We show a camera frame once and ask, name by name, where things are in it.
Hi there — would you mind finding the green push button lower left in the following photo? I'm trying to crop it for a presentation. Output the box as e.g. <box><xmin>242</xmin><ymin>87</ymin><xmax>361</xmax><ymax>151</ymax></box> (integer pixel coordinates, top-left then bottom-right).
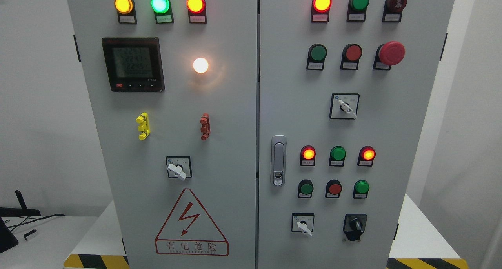
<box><xmin>297</xmin><ymin>179</ymin><xmax>314</xmax><ymax>199</ymax></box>

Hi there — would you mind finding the red terminal connector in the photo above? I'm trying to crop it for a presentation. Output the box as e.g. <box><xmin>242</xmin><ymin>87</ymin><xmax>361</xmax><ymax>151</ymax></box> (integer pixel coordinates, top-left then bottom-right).
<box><xmin>200</xmin><ymin>113</ymin><xmax>211</xmax><ymax>141</ymax></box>

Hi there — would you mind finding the red electrical hazard warning sticker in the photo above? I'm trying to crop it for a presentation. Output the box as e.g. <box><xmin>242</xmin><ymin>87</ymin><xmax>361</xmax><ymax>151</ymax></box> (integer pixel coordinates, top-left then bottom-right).
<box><xmin>155</xmin><ymin>188</ymin><xmax>229</xmax><ymax>256</ymax></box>

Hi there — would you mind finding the white selector switch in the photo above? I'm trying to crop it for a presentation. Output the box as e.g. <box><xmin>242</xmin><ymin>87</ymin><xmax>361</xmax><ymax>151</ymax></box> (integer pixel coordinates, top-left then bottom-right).
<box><xmin>330</xmin><ymin>93</ymin><xmax>359</xmax><ymax>119</ymax></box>
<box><xmin>291</xmin><ymin>213</ymin><xmax>315</xmax><ymax>237</ymax></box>

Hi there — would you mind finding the red push button upper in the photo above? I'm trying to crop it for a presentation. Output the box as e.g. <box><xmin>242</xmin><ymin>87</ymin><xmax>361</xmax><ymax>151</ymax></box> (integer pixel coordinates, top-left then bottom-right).
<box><xmin>340</xmin><ymin>44</ymin><xmax>362</xmax><ymax>70</ymax></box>

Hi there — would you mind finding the red indicator middle right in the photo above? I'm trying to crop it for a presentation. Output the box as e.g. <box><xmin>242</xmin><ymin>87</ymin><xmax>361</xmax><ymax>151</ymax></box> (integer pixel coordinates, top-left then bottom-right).
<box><xmin>357</xmin><ymin>146</ymin><xmax>376</xmax><ymax>167</ymax></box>

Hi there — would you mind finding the green indicator top right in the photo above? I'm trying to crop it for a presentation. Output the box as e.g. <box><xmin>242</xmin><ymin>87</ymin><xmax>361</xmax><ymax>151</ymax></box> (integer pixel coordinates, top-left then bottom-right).
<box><xmin>347</xmin><ymin>0</ymin><xmax>370</xmax><ymax>22</ymax></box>

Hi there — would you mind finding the silver door latch handle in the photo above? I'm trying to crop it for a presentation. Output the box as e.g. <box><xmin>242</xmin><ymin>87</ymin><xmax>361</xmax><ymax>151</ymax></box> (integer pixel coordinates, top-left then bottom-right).
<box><xmin>271</xmin><ymin>135</ymin><xmax>287</xmax><ymax>186</ymax></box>

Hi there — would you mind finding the white selector switch lower right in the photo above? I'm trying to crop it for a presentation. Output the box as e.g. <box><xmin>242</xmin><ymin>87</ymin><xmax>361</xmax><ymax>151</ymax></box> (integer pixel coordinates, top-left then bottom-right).
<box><xmin>291</xmin><ymin>213</ymin><xmax>315</xmax><ymax>237</ymax></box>

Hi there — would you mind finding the green lit indicator light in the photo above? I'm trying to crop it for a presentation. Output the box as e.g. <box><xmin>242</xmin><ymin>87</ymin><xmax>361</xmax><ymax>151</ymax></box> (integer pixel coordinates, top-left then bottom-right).
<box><xmin>150</xmin><ymin>0</ymin><xmax>174</xmax><ymax>24</ymax></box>

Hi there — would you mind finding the green push button lower right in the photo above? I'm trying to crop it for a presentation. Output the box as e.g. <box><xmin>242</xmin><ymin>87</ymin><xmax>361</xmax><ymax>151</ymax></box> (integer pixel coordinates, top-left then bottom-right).
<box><xmin>353</xmin><ymin>180</ymin><xmax>370</xmax><ymax>199</ymax></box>

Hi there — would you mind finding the red lit indicator light left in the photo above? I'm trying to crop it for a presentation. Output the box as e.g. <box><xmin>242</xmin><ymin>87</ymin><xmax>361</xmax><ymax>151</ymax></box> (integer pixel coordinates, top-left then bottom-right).
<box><xmin>186</xmin><ymin>0</ymin><xmax>207</xmax><ymax>24</ymax></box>

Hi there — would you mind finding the red lit indicator middle left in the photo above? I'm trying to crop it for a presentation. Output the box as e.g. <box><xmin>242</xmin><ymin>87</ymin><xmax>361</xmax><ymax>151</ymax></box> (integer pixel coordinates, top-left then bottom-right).
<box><xmin>300</xmin><ymin>145</ymin><xmax>316</xmax><ymax>166</ymax></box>

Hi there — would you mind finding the yellow indicator light top left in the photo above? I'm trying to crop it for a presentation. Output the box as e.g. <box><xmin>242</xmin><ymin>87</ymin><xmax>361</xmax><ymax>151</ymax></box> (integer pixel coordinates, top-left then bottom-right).
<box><xmin>114</xmin><ymin>0</ymin><xmax>137</xmax><ymax>24</ymax></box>

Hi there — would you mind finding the black rotary knob switch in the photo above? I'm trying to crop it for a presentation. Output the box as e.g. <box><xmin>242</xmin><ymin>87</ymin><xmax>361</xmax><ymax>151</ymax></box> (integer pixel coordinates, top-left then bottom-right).
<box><xmin>344</xmin><ymin>213</ymin><xmax>367</xmax><ymax>242</ymax></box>

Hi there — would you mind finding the white lit indicator lamp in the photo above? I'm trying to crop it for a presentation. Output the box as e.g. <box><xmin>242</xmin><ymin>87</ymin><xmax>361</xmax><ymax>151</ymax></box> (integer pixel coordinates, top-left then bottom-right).
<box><xmin>193</xmin><ymin>57</ymin><xmax>209</xmax><ymax>74</ymax></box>

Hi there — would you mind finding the black digital power meter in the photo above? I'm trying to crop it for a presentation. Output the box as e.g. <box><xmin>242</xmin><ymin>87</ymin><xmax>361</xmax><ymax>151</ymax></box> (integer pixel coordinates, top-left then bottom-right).
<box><xmin>102</xmin><ymin>37</ymin><xmax>165</xmax><ymax>92</ymax></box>

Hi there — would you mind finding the green push button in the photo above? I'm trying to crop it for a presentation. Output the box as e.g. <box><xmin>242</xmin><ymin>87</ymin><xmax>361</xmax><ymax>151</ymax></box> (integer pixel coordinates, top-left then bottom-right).
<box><xmin>306</xmin><ymin>44</ymin><xmax>327</xmax><ymax>71</ymax></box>
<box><xmin>353</xmin><ymin>180</ymin><xmax>370</xmax><ymax>199</ymax></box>
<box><xmin>297</xmin><ymin>179</ymin><xmax>314</xmax><ymax>199</ymax></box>

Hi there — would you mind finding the black cable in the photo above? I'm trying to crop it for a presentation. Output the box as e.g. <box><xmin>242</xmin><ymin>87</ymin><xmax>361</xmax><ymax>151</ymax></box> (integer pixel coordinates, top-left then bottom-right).
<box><xmin>3</xmin><ymin>213</ymin><xmax>68</xmax><ymax>233</ymax></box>

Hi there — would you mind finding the red emergency stop mushroom button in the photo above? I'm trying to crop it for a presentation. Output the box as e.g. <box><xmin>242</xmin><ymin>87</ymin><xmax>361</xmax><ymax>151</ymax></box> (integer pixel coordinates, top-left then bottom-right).
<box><xmin>373</xmin><ymin>41</ymin><xmax>406</xmax><ymax>71</ymax></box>

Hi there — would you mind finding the red lit indicator top right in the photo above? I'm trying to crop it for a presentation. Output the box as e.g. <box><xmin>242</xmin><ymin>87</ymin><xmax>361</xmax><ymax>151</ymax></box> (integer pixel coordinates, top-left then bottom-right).
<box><xmin>311</xmin><ymin>0</ymin><xmax>332</xmax><ymax>23</ymax></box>

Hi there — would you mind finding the small white black adapter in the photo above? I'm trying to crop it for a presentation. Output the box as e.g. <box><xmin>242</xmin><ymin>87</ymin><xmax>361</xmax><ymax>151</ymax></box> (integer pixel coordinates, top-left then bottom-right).
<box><xmin>23</xmin><ymin>229</ymin><xmax>39</xmax><ymax>242</ymax></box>

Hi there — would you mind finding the red push button lower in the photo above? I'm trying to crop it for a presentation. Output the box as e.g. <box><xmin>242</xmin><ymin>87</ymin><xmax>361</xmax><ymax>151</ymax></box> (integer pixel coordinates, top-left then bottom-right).
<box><xmin>325</xmin><ymin>179</ymin><xmax>343</xmax><ymax>199</ymax></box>

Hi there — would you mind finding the green indicator middle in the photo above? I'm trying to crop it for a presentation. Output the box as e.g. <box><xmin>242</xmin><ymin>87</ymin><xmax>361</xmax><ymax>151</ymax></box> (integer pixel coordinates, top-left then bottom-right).
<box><xmin>329</xmin><ymin>146</ymin><xmax>346</xmax><ymax>167</ymax></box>

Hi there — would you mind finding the white platform with hazard stripes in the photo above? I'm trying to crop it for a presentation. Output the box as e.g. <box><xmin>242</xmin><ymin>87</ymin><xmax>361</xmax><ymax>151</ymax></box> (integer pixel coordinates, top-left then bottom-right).
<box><xmin>64</xmin><ymin>196</ymin><xmax>469</xmax><ymax>269</ymax></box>

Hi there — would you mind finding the white selector switch upper right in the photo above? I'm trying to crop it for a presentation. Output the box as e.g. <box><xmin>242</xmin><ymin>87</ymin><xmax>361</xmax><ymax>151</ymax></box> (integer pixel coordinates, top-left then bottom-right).
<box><xmin>330</xmin><ymin>93</ymin><xmax>359</xmax><ymax>119</ymax></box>

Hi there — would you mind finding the dark red buzzer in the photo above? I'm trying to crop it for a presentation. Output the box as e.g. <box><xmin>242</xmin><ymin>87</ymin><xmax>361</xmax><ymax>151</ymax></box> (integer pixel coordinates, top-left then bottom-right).
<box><xmin>382</xmin><ymin>0</ymin><xmax>407</xmax><ymax>22</ymax></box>

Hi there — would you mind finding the grey electrical control cabinet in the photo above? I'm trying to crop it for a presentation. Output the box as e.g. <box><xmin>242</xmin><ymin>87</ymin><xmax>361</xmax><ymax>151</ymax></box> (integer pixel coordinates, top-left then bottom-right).
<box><xmin>67</xmin><ymin>0</ymin><xmax>454</xmax><ymax>269</ymax></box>

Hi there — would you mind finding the green push button upper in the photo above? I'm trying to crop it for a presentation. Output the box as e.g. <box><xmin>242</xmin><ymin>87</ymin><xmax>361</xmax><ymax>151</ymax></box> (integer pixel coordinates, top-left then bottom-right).
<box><xmin>306</xmin><ymin>44</ymin><xmax>327</xmax><ymax>71</ymax></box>

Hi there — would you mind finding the red push button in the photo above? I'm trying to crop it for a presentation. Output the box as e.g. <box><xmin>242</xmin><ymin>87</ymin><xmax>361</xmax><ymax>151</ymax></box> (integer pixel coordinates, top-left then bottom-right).
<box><xmin>340</xmin><ymin>44</ymin><xmax>362</xmax><ymax>70</ymax></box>
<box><xmin>325</xmin><ymin>179</ymin><xmax>343</xmax><ymax>199</ymax></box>

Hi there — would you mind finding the yellow terminal connector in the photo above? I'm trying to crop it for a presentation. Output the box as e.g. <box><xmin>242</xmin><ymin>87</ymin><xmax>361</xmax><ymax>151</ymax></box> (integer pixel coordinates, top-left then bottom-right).
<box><xmin>136</xmin><ymin>112</ymin><xmax>151</xmax><ymax>140</ymax></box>

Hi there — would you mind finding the white selector switch left door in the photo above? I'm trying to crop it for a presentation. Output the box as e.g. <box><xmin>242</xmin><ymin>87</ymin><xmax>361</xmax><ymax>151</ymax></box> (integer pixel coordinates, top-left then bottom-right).
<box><xmin>165</xmin><ymin>155</ymin><xmax>192</xmax><ymax>181</ymax></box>

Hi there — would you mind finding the black device with antenna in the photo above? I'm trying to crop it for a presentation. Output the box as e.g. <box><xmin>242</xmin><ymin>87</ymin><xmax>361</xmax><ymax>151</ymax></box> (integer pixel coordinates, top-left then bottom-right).
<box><xmin>0</xmin><ymin>190</ymin><xmax>41</xmax><ymax>217</ymax></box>

